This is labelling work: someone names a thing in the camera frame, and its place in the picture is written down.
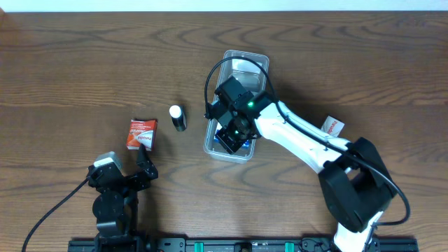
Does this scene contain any red Panadol box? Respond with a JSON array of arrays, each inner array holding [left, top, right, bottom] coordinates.
[[126, 120, 158, 151]]

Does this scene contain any clear plastic container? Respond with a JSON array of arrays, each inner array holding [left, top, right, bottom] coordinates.
[[203, 50, 270, 164]]

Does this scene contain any black bottle white cap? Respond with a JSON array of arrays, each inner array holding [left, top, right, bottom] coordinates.
[[169, 104, 187, 132]]

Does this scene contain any white Panadol box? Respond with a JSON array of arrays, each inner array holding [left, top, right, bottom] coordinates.
[[321, 115, 345, 137]]

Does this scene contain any blue tall box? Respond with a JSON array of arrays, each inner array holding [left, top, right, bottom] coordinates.
[[212, 123, 251, 157]]

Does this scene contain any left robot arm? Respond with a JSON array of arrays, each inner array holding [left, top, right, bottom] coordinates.
[[87, 144, 158, 251]]

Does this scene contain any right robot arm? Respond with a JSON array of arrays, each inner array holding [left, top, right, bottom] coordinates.
[[204, 91, 402, 251]]

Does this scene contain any right black cable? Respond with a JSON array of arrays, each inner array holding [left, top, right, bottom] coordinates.
[[203, 55, 411, 227]]

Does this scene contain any black cable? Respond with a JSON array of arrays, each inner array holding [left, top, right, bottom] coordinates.
[[203, 55, 411, 227], [21, 177, 90, 252]]

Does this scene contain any left black cable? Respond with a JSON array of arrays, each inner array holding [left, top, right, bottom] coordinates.
[[21, 177, 90, 252]]

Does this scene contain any black mounting rail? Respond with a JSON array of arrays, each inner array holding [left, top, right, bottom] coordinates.
[[68, 237, 419, 252]]

